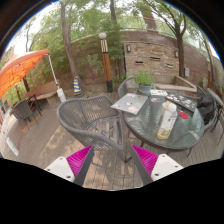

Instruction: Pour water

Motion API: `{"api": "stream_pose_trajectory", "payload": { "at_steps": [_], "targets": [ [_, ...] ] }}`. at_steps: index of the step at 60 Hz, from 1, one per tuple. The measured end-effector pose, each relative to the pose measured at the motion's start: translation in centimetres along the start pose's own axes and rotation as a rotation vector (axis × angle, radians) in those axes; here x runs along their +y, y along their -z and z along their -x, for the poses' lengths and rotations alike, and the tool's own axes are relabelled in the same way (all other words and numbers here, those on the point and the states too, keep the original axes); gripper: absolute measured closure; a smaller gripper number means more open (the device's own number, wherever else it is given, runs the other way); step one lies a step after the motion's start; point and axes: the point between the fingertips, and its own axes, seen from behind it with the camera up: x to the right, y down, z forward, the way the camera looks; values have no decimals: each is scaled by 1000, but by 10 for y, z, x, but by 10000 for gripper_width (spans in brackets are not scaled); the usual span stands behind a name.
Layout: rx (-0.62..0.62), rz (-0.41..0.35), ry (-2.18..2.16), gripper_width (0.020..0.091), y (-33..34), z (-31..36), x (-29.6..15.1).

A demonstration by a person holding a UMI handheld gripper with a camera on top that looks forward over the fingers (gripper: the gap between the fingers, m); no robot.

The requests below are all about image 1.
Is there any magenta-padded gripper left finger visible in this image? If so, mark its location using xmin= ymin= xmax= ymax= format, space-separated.
xmin=44 ymin=145 xmax=96 ymax=187

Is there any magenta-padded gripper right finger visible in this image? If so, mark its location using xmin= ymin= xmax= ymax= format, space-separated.
xmin=128 ymin=143 xmax=185 ymax=187

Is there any clear white-capped drink bottle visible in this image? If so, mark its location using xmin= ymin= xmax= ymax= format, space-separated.
xmin=156 ymin=100 xmax=179 ymax=141

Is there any grey mesh armchair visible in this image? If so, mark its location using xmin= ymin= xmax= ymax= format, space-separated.
xmin=56 ymin=94 xmax=133 ymax=163
xmin=117 ymin=76 xmax=138 ymax=100

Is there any silver laptop with stickers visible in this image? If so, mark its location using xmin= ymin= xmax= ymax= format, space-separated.
xmin=110 ymin=92 xmax=149 ymax=116

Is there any black laptop with stickers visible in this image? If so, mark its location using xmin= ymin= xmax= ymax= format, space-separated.
xmin=164 ymin=92 xmax=198 ymax=113

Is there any white sticker-covered book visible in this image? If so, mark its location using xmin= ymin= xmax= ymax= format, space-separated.
xmin=149 ymin=88 xmax=169 ymax=98

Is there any blue yellow striped cone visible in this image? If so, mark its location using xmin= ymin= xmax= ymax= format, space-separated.
xmin=72 ymin=75 xmax=84 ymax=98

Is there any grey wicker patio chair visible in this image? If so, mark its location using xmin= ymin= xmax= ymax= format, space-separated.
xmin=11 ymin=99 xmax=36 ymax=130

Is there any wooden bench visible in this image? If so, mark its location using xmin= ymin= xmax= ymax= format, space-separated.
xmin=24 ymin=81 xmax=62 ymax=108

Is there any green plant in blue pot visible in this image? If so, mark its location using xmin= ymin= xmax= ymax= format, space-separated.
xmin=133 ymin=68 xmax=156 ymax=97

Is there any grey chair under jacket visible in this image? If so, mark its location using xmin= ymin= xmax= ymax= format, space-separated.
xmin=196 ymin=84 xmax=221 ymax=134

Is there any orange patio umbrella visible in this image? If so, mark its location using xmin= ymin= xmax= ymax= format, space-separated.
xmin=0 ymin=48 xmax=68 ymax=103

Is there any black metal frame chair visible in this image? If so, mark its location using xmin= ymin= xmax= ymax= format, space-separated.
xmin=213 ymin=96 xmax=224 ymax=145

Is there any striped wooden globe lamp post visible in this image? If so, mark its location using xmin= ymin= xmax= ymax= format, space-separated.
xmin=98 ymin=32 xmax=115 ymax=94

